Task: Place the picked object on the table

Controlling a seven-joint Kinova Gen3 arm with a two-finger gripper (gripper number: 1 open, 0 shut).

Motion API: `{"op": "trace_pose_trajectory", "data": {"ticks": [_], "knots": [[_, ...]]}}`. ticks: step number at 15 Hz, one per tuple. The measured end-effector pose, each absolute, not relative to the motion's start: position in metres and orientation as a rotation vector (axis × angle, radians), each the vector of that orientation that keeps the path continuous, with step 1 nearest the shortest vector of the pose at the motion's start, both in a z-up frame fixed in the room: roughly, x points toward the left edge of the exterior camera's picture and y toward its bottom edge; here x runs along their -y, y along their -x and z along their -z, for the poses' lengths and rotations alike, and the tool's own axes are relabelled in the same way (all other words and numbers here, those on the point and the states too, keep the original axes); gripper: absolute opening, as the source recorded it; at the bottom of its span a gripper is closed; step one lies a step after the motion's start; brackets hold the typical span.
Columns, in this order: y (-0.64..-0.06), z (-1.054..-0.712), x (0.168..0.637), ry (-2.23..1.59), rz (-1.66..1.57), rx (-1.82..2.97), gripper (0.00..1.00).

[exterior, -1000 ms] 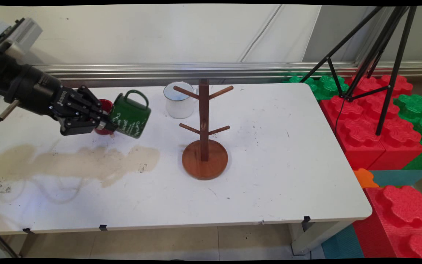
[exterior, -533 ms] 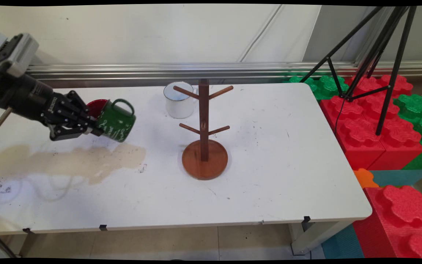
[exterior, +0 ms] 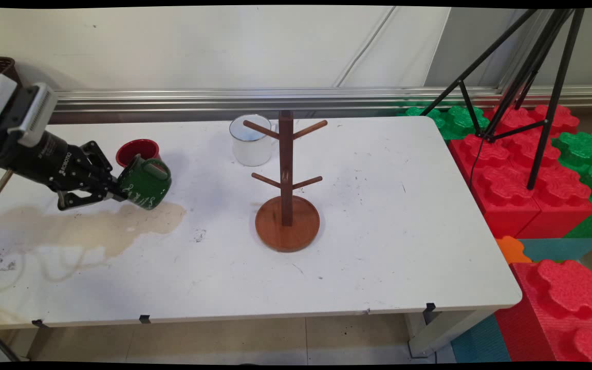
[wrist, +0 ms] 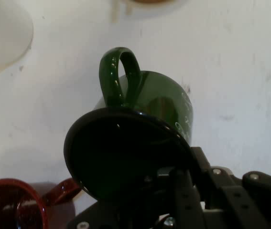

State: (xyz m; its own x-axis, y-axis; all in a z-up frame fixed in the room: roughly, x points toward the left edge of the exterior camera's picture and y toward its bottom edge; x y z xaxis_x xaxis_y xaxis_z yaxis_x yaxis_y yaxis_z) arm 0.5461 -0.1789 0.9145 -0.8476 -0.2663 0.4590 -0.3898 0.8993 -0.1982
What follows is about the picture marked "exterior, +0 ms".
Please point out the large red studded foam block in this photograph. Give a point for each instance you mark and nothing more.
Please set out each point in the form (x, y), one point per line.
(506, 205)

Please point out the black table edge clip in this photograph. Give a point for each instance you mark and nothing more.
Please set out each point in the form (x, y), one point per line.
(144, 319)
(429, 307)
(39, 324)

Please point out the green enamel mug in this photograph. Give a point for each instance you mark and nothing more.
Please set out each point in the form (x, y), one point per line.
(147, 187)

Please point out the black tripod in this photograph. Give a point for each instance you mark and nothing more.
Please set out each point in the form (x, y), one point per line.
(548, 122)

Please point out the brown wooden mug tree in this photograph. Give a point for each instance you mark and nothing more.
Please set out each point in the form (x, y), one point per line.
(288, 231)

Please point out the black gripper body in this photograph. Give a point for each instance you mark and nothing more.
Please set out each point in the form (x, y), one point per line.
(39, 156)

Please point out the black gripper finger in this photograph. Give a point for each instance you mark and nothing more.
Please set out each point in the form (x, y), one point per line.
(98, 162)
(85, 199)

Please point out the red enamel mug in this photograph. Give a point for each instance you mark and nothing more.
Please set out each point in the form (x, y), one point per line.
(136, 149)

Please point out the teal foam block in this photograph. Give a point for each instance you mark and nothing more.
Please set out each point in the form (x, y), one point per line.
(558, 249)
(481, 341)

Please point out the orange foam piece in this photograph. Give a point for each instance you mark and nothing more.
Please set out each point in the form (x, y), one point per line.
(511, 250)

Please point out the green studded foam block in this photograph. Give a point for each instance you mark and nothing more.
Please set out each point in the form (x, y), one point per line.
(584, 149)
(460, 121)

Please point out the aluminium wall rail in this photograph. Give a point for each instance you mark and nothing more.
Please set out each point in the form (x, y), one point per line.
(352, 97)

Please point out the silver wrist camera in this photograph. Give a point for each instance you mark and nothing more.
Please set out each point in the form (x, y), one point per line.
(36, 115)

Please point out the white enamel mug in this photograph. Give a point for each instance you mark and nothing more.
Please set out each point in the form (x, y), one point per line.
(250, 151)

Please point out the white table leg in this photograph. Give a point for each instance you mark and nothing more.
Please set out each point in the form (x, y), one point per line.
(445, 329)

